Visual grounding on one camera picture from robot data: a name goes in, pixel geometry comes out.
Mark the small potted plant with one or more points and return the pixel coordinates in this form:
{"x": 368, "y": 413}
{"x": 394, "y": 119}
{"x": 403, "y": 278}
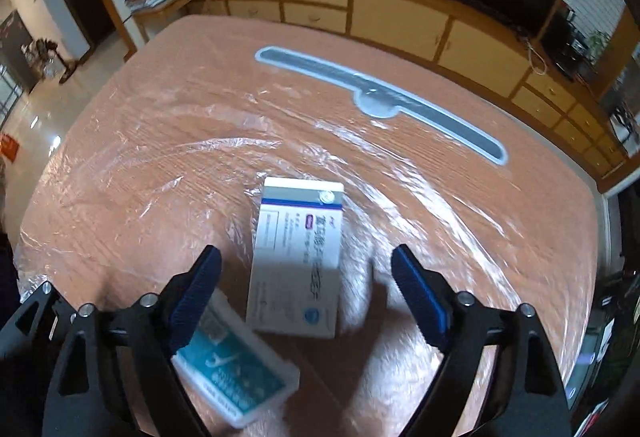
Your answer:
{"x": 597, "y": 44}

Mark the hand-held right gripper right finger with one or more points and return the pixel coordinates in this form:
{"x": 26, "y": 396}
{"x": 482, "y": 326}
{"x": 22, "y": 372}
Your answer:
{"x": 417, "y": 289}

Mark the white medicine box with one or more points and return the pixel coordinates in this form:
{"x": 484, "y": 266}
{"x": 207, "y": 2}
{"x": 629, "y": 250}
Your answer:
{"x": 295, "y": 277}

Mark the teal and white box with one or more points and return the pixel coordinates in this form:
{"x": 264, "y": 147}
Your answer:
{"x": 235, "y": 367}

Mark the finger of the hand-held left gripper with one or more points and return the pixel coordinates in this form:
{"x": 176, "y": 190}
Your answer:
{"x": 47, "y": 317}

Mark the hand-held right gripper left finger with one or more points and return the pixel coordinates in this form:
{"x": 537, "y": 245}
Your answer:
{"x": 197, "y": 289}

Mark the wooden side table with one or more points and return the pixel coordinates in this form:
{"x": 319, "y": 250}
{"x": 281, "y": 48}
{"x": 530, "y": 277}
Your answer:
{"x": 170, "y": 7}

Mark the wooden cabinet with drawers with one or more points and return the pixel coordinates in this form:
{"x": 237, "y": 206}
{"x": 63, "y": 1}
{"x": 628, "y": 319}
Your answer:
{"x": 400, "y": 17}

